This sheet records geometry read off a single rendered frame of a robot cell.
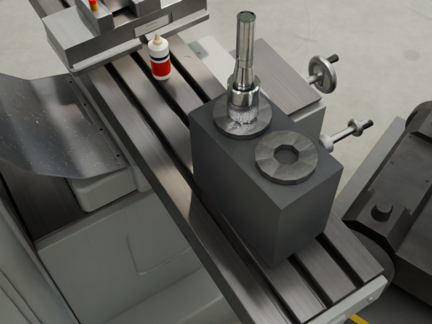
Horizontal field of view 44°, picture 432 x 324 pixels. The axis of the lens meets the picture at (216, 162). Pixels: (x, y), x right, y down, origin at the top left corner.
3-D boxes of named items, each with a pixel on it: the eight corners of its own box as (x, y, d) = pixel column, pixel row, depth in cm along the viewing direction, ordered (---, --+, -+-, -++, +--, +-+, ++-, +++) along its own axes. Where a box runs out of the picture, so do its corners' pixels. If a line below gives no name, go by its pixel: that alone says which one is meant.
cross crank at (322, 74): (318, 71, 164) (324, 42, 155) (343, 95, 158) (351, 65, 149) (276, 92, 159) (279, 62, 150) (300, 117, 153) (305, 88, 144)
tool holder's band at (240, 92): (242, 103, 74) (242, 98, 73) (220, 84, 76) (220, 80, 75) (267, 87, 76) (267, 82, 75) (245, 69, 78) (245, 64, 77)
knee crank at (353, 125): (364, 118, 165) (368, 105, 160) (377, 131, 162) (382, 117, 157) (307, 148, 158) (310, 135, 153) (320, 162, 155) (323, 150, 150)
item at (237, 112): (240, 128, 78) (242, 103, 74) (220, 110, 81) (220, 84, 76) (264, 113, 80) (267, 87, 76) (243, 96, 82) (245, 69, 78)
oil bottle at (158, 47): (165, 64, 115) (161, 24, 107) (175, 76, 113) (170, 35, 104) (149, 71, 114) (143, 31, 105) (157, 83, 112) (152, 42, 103)
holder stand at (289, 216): (244, 148, 102) (248, 72, 85) (325, 230, 91) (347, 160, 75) (193, 180, 97) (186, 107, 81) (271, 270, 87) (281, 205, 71)
